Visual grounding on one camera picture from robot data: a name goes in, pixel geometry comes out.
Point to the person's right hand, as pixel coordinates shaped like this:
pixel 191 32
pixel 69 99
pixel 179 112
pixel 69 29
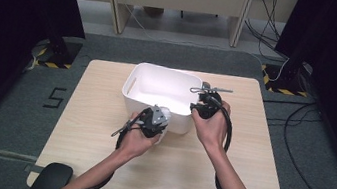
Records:
pixel 213 131

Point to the person's left hand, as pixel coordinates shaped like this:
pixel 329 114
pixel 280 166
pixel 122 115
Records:
pixel 135 145

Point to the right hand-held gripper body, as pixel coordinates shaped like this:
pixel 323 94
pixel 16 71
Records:
pixel 210 107

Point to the black chair armrest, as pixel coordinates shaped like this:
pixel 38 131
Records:
pixel 51 179

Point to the grey tape strip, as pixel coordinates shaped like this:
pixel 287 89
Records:
pixel 32 168

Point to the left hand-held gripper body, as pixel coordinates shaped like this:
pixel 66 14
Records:
pixel 153 124

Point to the stand base with striped tape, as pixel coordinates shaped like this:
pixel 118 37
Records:
pixel 284 81
pixel 61 55

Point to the white plastic bin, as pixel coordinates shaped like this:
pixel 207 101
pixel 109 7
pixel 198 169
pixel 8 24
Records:
pixel 160 88

